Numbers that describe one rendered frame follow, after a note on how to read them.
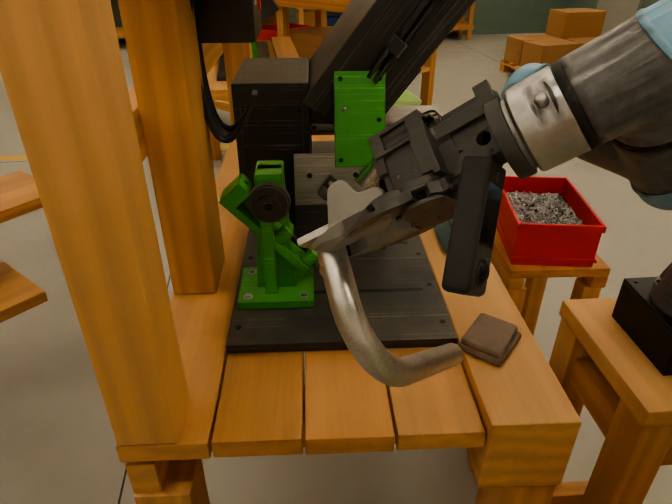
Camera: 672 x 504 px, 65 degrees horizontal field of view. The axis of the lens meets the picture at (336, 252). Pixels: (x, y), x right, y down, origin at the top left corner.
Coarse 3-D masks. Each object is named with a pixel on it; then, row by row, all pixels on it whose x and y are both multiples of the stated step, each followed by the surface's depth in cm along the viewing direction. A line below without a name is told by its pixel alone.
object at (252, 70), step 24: (240, 72) 130; (264, 72) 130; (288, 72) 130; (240, 96) 122; (264, 96) 122; (288, 96) 122; (264, 120) 125; (288, 120) 125; (240, 144) 128; (264, 144) 128; (288, 144) 128; (240, 168) 131; (288, 168) 131; (288, 192) 134
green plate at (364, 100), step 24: (336, 72) 116; (360, 72) 116; (336, 96) 117; (360, 96) 117; (384, 96) 118; (336, 120) 119; (360, 120) 119; (384, 120) 119; (336, 144) 120; (360, 144) 120
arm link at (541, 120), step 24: (552, 72) 43; (504, 96) 42; (528, 96) 40; (552, 96) 39; (528, 120) 40; (552, 120) 39; (576, 120) 45; (528, 144) 40; (552, 144) 40; (576, 144) 40
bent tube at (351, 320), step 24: (312, 240) 51; (336, 264) 51; (336, 288) 50; (336, 312) 50; (360, 312) 50; (360, 336) 50; (360, 360) 50; (384, 360) 51; (408, 360) 55; (432, 360) 59; (456, 360) 66; (408, 384) 55
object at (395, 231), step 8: (392, 224) 51; (400, 224) 50; (408, 224) 51; (384, 232) 51; (392, 232) 50; (400, 232) 51; (408, 232) 52; (360, 240) 53; (368, 240) 52; (376, 240) 52; (384, 240) 52; (392, 240) 53; (352, 248) 54; (360, 248) 53; (368, 248) 53; (376, 248) 54; (352, 256) 54
